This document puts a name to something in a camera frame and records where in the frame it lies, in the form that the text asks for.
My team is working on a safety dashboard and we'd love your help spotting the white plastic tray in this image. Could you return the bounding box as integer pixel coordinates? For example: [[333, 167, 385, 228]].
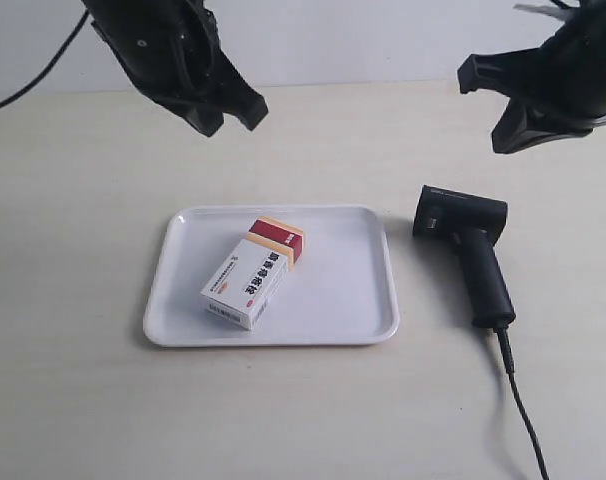
[[143, 204, 399, 348]]

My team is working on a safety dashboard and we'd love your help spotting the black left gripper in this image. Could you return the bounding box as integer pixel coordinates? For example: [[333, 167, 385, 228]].
[[84, 1, 269, 136]]

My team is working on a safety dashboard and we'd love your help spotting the white and red medicine box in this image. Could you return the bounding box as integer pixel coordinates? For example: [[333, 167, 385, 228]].
[[201, 216, 305, 331]]

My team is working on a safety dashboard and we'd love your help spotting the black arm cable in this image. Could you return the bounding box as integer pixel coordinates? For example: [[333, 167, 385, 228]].
[[512, 0, 584, 21], [0, 9, 92, 111]]

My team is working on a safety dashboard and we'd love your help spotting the black scanner cable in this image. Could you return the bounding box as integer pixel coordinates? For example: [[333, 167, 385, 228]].
[[493, 324, 552, 480]]

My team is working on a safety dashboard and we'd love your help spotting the black handheld barcode scanner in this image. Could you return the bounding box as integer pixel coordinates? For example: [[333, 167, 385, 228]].
[[412, 185, 516, 330]]

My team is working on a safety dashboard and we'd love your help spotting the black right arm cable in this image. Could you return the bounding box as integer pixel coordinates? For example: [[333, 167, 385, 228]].
[[512, 0, 584, 21]]

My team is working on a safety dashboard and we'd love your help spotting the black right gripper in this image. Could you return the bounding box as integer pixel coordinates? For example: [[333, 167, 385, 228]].
[[457, 1, 606, 155]]

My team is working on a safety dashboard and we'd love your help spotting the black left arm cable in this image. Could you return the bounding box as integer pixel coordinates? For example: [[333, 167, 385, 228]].
[[0, 9, 92, 111]]

